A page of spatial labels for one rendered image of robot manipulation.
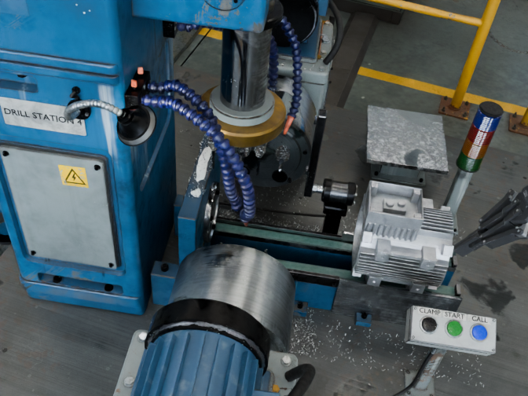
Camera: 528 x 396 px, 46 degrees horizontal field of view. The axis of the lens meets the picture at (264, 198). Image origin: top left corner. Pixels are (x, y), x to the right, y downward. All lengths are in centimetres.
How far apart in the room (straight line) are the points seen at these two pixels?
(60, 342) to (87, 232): 31
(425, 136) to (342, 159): 27
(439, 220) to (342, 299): 31
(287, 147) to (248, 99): 41
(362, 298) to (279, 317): 40
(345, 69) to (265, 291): 280
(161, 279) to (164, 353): 63
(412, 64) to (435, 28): 53
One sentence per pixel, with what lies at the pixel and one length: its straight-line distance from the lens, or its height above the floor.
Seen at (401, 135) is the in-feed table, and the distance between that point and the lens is 196.
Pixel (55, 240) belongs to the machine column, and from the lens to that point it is 141.
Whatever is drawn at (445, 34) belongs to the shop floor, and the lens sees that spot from 453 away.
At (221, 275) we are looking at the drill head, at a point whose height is 116.
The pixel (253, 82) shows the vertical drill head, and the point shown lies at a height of 142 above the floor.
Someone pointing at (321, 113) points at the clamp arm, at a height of 125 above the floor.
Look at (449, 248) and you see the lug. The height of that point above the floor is 109.
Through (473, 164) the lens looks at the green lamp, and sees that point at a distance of 171.
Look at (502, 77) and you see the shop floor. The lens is 424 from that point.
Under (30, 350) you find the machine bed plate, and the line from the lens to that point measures 155.
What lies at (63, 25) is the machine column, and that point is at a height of 157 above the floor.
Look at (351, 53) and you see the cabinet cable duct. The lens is 403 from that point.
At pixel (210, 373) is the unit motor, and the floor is 135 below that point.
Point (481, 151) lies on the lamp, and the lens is 168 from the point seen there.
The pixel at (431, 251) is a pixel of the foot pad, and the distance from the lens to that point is 142.
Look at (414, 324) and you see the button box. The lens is 130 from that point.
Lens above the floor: 209
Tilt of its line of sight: 45 degrees down
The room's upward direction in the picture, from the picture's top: 7 degrees clockwise
